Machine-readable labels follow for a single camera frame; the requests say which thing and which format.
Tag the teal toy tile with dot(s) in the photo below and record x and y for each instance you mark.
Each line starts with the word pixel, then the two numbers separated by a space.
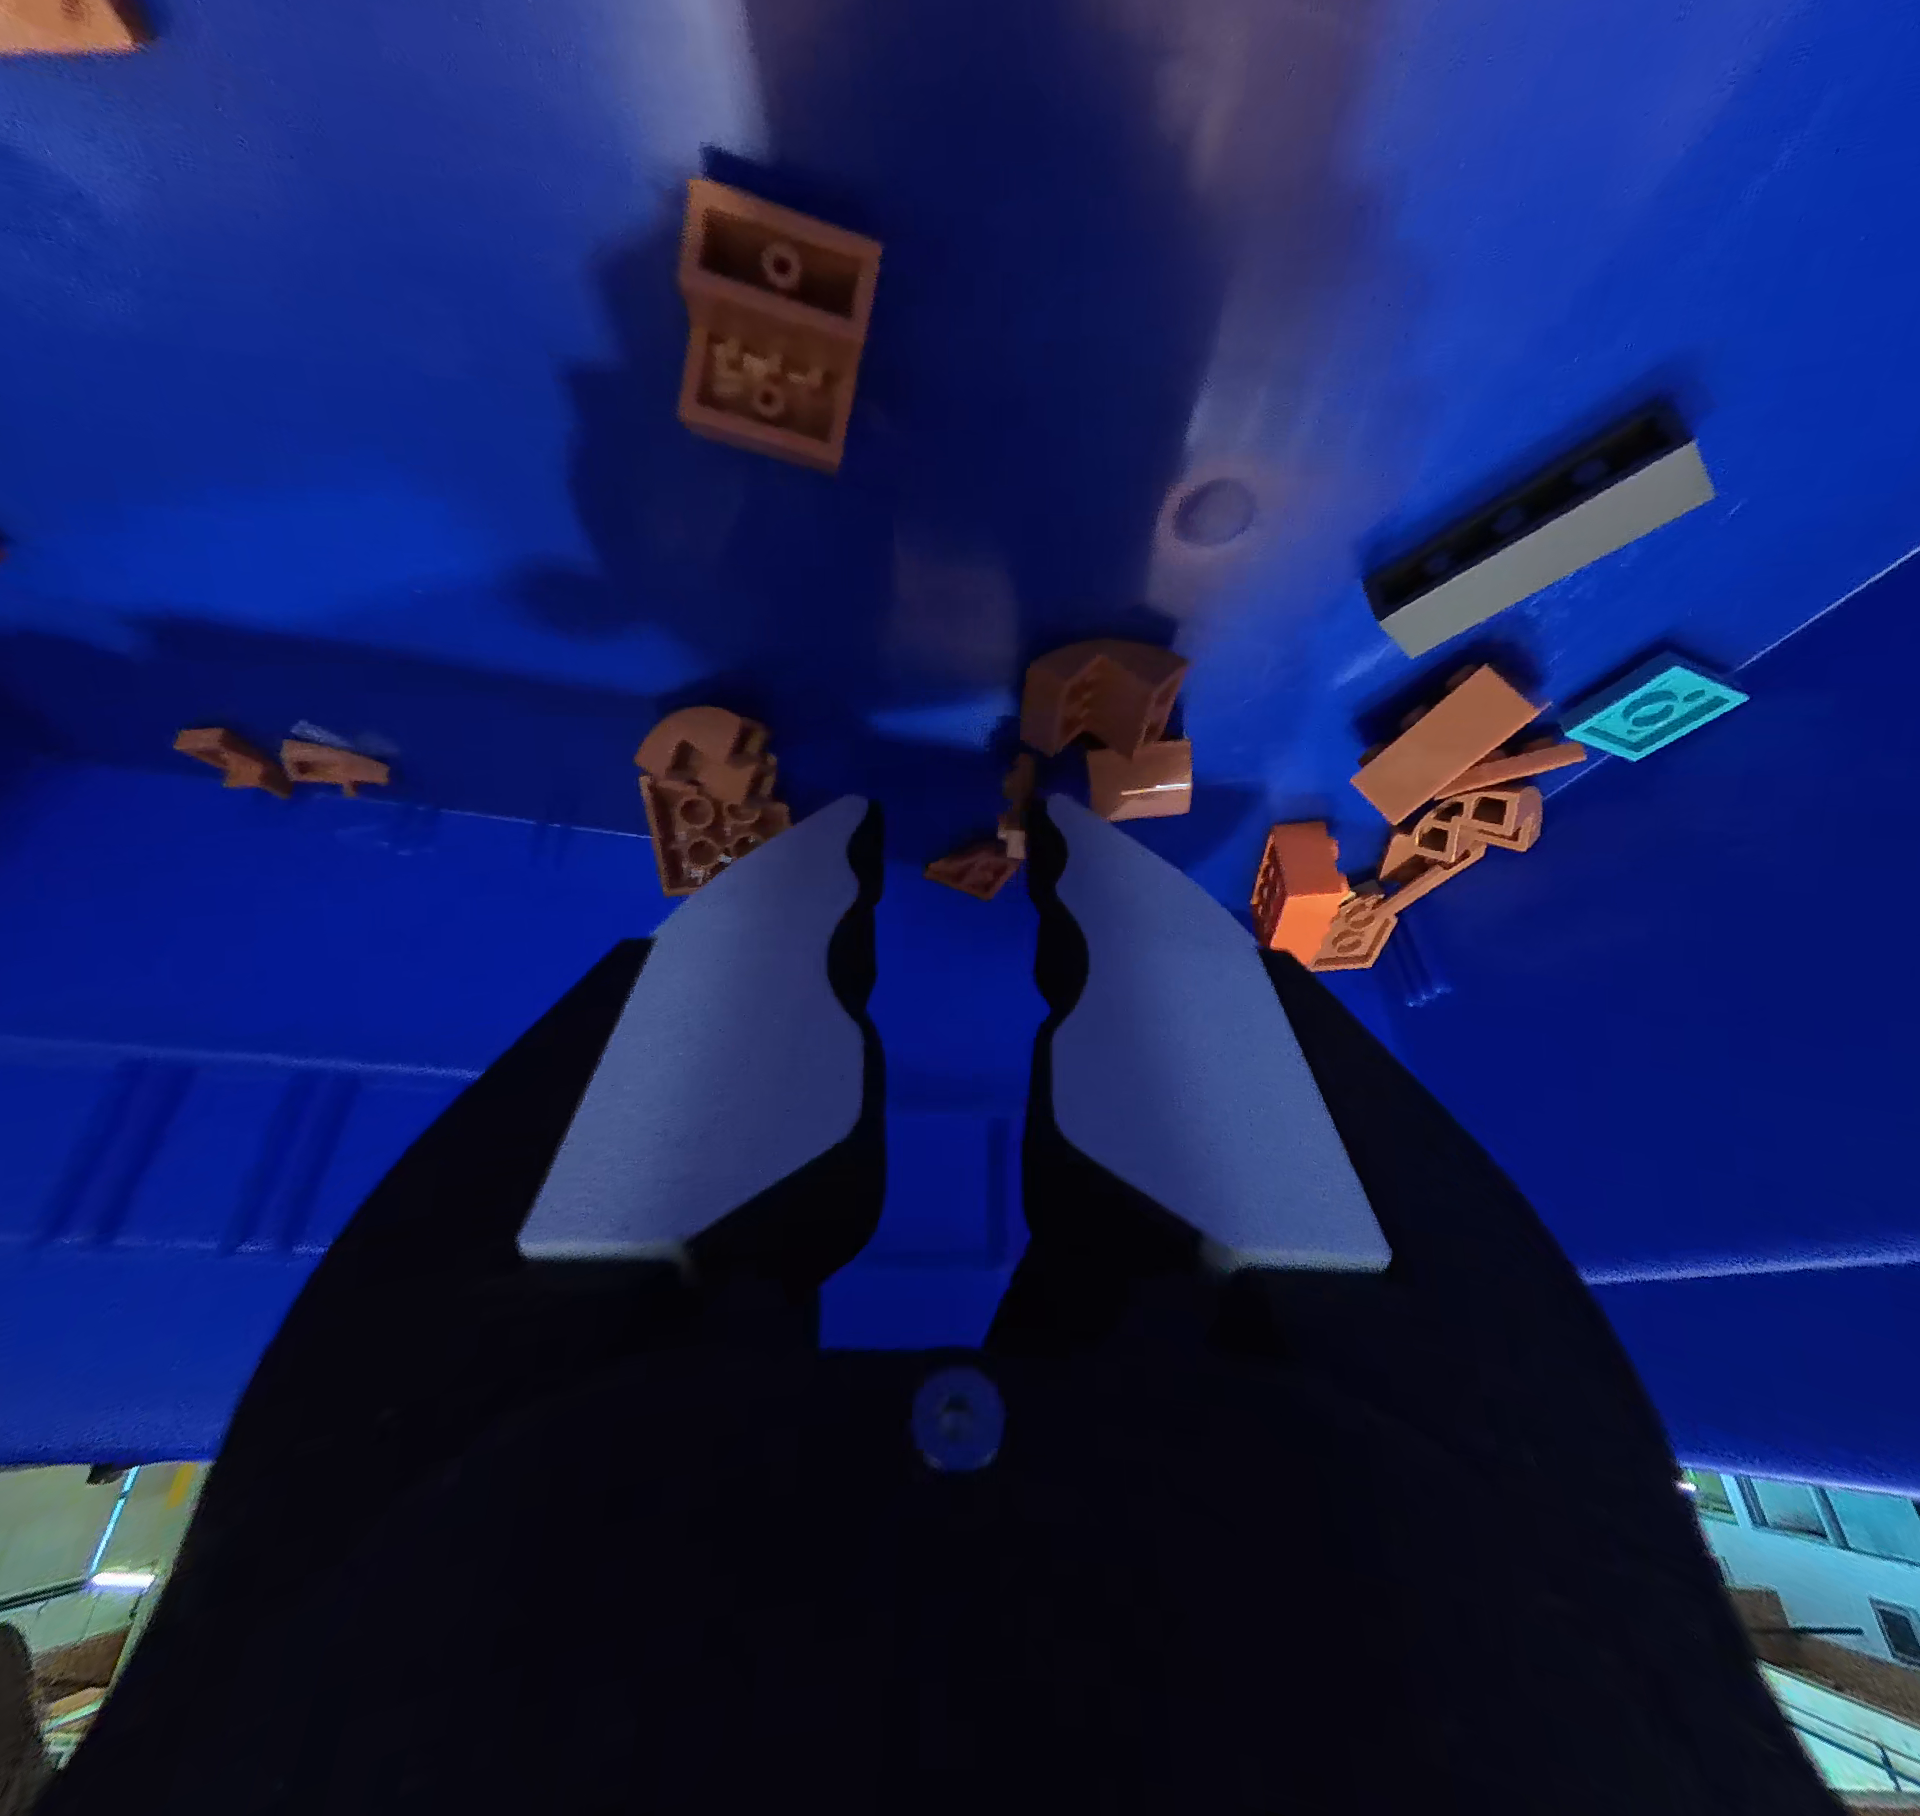
pixel 1655 710

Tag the brown curved toy brick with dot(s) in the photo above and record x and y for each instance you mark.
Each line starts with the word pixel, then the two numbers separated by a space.
pixel 1110 714

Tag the brown round-edged toy plate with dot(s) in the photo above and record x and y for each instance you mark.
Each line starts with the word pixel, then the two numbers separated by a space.
pixel 705 795

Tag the brown arched toy piece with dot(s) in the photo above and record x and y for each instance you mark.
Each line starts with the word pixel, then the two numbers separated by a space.
pixel 1476 818

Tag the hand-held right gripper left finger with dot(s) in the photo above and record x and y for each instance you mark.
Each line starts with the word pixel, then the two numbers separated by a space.
pixel 719 1066

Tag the long grey toy brick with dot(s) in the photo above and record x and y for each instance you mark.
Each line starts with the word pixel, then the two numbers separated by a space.
pixel 1561 557

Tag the blue plastic bin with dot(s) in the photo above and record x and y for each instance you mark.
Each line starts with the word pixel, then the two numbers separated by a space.
pixel 375 421

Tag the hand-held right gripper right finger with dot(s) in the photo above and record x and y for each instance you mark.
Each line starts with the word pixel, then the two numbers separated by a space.
pixel 1184 1083

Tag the orange toy brick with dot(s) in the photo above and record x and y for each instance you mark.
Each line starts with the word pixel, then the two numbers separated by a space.
pixel 1298 893

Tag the large brown hollow toy brick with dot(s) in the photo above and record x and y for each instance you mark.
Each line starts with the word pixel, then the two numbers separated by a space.
pixel 772 332

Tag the small brown clip toy piece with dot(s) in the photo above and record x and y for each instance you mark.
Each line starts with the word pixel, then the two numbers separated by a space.
pixel 333 767
pixel 232 756

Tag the flat brown toy tile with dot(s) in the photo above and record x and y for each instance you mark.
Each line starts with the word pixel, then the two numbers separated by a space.
pixel 1447 744

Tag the small brown wedge toy piece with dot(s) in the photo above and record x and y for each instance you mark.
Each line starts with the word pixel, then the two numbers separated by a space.
pixel 974 870

